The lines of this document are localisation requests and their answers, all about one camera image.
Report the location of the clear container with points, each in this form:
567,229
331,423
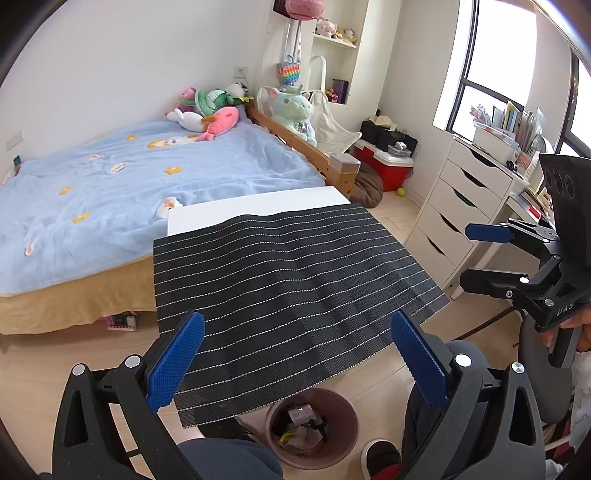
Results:
397,150

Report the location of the purple box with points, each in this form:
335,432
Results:
340,91

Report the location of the beige bed base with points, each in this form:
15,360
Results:
69,304

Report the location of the blue bed blanket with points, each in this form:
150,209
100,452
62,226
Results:
115,207

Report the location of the red cooler box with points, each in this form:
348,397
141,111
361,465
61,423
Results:
388,177

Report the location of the white green plush toy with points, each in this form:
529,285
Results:
238,90

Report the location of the pink waste bin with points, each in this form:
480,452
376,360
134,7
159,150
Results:
341,415

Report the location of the pink shelf plush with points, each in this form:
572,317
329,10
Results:
325,27

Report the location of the white cardboard box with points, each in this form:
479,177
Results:
300,415

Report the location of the white table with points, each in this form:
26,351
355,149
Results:
258,205

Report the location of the white canvas folding chair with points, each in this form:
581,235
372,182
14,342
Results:
332,131

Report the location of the white desk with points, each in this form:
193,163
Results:
521,203

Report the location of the black bag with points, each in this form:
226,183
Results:
383,138

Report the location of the pink round cushion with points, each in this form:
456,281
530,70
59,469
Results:
304,9

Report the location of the cream straw hat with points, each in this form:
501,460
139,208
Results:
383,122

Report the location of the brown bean bag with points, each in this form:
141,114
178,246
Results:
369,187

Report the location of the person's leg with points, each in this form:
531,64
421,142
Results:
413,429
231,461

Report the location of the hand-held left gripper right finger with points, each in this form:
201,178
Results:
420,360

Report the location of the pink whale plush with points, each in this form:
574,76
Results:
221,121

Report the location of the person's right hand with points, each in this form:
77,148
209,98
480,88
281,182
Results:
582,323

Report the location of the black clamp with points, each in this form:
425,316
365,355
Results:
318,427

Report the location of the purple plush toy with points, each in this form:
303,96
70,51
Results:
187,98

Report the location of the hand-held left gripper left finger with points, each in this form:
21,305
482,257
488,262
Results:
175,360

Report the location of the white arched metal frame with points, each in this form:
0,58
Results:
325,74

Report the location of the wooden bed frame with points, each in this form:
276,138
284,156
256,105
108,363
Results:
344,182

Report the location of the red cloth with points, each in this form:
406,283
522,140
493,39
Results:
388,473

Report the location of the white wall switch panel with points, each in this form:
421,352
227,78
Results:
14,141

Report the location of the person's left leg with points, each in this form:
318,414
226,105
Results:
231,461

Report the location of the yellow shelf plush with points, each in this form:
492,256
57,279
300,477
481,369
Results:
347,36

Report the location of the green striped plush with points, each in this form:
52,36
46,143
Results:
210,99

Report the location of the black striped mat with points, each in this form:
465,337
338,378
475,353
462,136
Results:
286,286

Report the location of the person's right leg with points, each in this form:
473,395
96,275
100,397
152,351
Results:
413,429

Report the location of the white wall shelf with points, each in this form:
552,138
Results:
337,41

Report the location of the window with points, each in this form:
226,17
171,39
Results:
498,46

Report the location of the white drawer cabinet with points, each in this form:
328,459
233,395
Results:
461,207

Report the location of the white wall socket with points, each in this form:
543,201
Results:
241,71

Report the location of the small red toy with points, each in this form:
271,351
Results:
330,95

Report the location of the teal unicorn plush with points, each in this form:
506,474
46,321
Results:
291,110

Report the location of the white desktop organizer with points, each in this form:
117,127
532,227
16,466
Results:
494,138

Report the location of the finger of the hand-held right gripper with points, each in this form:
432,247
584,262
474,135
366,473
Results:
489,231
489,281

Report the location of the yellow wrapper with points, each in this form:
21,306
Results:
290,438

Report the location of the rainbow pop bag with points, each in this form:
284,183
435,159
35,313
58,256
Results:
288,74

